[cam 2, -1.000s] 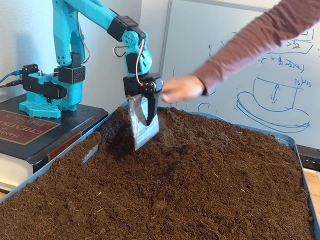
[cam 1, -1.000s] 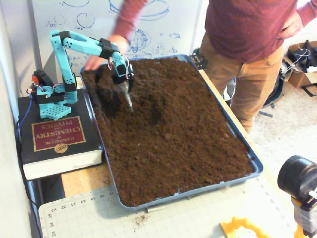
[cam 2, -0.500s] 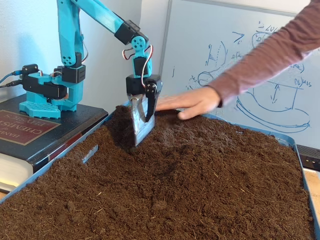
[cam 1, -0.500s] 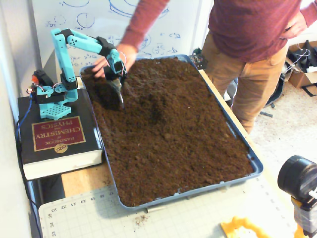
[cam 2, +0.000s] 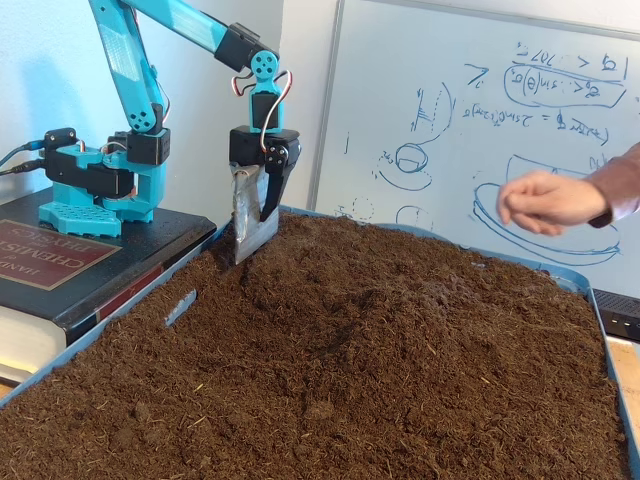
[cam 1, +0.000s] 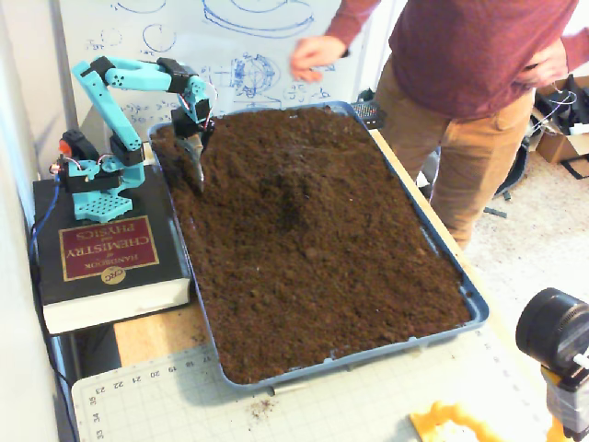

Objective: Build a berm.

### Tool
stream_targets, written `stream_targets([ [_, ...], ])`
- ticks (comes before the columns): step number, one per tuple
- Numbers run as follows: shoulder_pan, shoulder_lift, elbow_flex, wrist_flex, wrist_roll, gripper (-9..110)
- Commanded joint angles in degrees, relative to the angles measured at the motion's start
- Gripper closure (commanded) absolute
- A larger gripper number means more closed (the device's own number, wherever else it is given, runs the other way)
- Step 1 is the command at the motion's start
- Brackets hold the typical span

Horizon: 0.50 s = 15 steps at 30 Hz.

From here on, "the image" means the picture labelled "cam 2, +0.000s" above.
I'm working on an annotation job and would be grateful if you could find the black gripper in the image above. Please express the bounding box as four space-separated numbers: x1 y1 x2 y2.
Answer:
228 127 303 266

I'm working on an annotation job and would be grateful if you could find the brown soil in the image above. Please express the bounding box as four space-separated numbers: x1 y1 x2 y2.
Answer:
0 207 631 480

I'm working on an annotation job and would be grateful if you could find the person's right forearm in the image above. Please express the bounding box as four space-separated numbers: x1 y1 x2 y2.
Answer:
585 142 640 229

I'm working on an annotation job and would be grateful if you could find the person's right hand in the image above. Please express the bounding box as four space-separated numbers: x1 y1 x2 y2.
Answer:
497 169 611 237

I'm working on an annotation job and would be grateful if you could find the black chemistry handbook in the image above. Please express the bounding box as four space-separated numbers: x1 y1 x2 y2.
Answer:
0 189 219 389

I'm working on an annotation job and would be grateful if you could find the whiteboard with blue sketches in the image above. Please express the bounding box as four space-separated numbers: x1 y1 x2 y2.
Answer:
309 0 640 296

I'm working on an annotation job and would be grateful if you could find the black controller board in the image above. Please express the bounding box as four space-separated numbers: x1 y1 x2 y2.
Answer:
42 127 80 160

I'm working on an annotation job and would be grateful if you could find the blue plastic tray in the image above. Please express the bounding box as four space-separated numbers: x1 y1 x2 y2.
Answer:
0 201 640 480

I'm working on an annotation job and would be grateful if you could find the black perforated device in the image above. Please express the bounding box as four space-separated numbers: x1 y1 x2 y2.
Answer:
592 288 640 344

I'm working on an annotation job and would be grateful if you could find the red white servo wire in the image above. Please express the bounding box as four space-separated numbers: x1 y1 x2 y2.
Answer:
259 69 296 154
231 72 256 99

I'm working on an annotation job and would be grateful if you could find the black cable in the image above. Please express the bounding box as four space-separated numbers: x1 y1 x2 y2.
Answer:
0 158 49 176

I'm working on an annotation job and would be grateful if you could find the blue cable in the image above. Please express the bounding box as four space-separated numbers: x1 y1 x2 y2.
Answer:
0 141 46 169

